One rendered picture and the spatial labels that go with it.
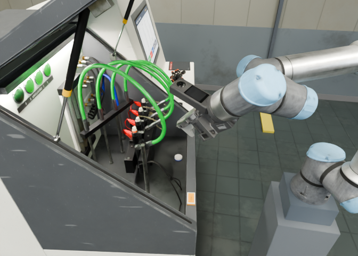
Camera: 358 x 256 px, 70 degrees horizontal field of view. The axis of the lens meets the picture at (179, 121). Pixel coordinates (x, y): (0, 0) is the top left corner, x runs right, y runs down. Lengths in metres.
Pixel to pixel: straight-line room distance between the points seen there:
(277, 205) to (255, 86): 0.85
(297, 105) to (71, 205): 0.71
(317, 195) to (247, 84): 0.75
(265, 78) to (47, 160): 0.59
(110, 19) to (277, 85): 0.93
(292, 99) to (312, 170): 0.56
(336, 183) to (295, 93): 0.52
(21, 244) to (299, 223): 1.09
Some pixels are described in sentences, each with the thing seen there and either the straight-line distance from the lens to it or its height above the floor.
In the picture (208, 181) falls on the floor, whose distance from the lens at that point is 2.34.
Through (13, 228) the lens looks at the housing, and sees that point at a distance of 1.13.
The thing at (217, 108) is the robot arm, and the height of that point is 1.45.
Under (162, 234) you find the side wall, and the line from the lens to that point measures 0.96.
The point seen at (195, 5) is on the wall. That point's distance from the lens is 3.35.
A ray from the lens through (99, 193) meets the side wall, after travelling 0.82.
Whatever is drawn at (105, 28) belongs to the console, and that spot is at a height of 1.42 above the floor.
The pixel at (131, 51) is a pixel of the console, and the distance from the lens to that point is 1.29.
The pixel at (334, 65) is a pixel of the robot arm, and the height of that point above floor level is 1.49.
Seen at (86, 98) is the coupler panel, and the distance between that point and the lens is 1.32.
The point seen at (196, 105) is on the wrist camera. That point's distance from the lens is 0.61.
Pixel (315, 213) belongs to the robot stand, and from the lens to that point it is 1.20.
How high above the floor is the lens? 1.75
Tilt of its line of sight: 36 degrees down
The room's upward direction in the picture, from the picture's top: straight up
